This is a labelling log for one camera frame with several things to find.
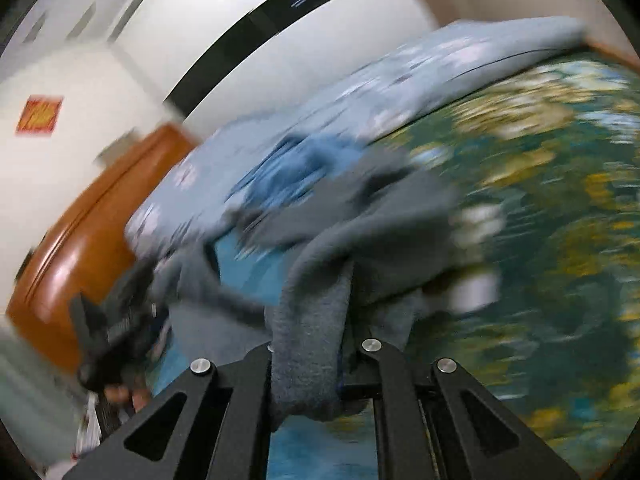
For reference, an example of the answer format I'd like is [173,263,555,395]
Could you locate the orange wooden headboard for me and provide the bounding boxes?
[6,124,198,375]

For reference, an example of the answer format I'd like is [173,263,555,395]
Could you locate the red wall decoration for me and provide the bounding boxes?
[15,96,64,136]

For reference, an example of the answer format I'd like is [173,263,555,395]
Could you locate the white black-striped wardrobe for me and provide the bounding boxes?
[111,0,437,138]

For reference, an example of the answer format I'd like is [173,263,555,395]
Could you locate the blue pants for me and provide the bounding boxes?
[229,134,367,209]

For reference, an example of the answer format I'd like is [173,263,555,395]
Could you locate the dark grey sweatshirt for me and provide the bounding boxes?
[150,148,503,424]

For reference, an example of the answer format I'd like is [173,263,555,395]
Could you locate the teal floral blanket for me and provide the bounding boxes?
[150,52,640,480]

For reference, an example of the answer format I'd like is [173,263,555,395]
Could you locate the light blue floral duvet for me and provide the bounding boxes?
[124,16,587,258]

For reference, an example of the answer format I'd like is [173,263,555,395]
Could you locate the left hand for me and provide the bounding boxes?
[104,385,152,412]

